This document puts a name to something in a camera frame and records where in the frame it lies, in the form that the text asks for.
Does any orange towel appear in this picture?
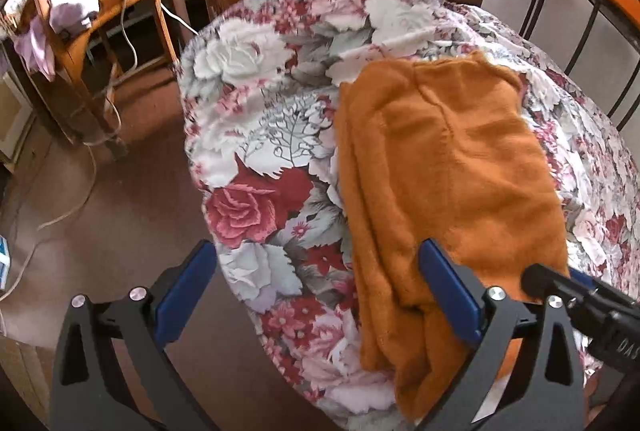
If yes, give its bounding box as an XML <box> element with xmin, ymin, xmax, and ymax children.
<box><xmin>334</xmin><ymin>50</ymin><xmax>571</xmax><ymax>422</ymax></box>

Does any blue white box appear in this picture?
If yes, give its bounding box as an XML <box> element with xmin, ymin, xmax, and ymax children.
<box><xmin>0</xmin><ymin>235</ymin><xmax>12</xmax><ymax>294</ymax></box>

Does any white power cable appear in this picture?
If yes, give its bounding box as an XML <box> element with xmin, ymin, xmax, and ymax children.
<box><xmin>0</xmin><ymin>0</ymin><xmax>201</xmax><ymax>304</ymax></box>

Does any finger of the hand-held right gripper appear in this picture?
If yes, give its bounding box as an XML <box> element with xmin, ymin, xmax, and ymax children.
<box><xmin>521</xmin><ymin>263</ymin><xmax>640</xmax><ymax>313</ymax></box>

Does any carved wooden chair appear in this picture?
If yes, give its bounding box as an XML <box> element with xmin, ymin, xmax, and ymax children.
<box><xmin>0</xmin><ymin>0</ymin><xmax>182</xmax><ymax>162</ymax></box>

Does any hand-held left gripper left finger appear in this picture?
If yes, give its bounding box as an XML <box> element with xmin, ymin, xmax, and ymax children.
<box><xmin>49</xmin><ymin>238</ymin><xmax>219</xmax><ymax>431</ymax></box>

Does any floral blanket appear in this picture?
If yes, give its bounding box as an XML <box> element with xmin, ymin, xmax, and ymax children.
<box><xmin>175</xmin><ymin>0</ymin><xmax>640</xmax><ymax>431</ymax></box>

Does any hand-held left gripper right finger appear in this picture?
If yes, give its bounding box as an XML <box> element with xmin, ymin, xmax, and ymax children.
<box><xmin>417</xmin><ymin>238</ymin><xmax>587</xmax><ymax>431</ymax></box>

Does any lavender cloth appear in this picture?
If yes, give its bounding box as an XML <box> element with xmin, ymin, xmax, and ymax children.
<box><xmin>12</xmin><ymin>0</ymin><xmax>102</xmax><ymax>81</ymax></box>

